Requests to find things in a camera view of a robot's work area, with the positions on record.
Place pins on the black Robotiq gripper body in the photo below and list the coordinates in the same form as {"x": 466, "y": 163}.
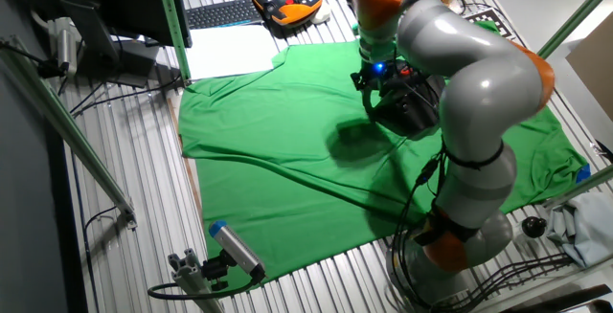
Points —
{"x": 390, "y": 79}

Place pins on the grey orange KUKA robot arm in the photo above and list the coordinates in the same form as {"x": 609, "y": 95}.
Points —
{"x": 479, "y": 88}

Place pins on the black steering wheel base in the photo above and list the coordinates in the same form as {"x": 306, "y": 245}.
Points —
{"x": 412, "y": 112}

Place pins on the white computer mouse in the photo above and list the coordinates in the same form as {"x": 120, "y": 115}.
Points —
{"x": 322, "y": 14}

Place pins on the black white checker marker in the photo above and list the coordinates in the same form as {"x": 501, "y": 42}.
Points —
{"x": 493, "y": 18}

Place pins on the green cloth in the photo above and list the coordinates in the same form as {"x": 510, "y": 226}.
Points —
{"x": 287, "y": 160}

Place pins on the white paper sheet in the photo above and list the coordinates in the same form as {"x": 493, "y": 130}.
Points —
{"x": 230, "y": 52}

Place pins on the black keyboard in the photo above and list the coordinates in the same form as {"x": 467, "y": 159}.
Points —
{"x": 222, "y": 14}

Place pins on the brown cardboard sheet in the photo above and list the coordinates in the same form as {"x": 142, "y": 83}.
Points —
{"x": 594, "y": 73}

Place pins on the black ball knob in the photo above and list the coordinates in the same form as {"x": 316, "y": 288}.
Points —
{"x": 534, "y": 227}

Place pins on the blue tape piece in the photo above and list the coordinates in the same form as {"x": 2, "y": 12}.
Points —
{"x": 583, "y": 173}

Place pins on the grey crumpled cloth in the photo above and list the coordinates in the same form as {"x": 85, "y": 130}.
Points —
{"x": 584, "y": 227}

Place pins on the black monitor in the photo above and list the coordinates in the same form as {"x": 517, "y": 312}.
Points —
{"x": 129, "y": 2}

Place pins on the black monitor stand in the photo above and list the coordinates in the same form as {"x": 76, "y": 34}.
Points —
{"x": 96, "y": 35}

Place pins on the green frame beam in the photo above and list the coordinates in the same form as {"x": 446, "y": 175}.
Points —
{"x": 574, "y": 18}
{"x": 67, "y": 131}
{"x": 582, "y": 186}

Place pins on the green frame post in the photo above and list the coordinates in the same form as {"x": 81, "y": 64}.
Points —
{"x": 172, "y": 21}

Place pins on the silver camera with blue cap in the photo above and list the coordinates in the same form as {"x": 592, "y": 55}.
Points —
{"x": 237, "y": 248}

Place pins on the aluminium extrusion camera mount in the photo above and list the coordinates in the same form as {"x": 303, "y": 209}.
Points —
{"x": 191, "y": 274}

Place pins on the silver camera on stand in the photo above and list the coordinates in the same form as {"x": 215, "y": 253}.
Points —
{"x": 64, "y": 45}

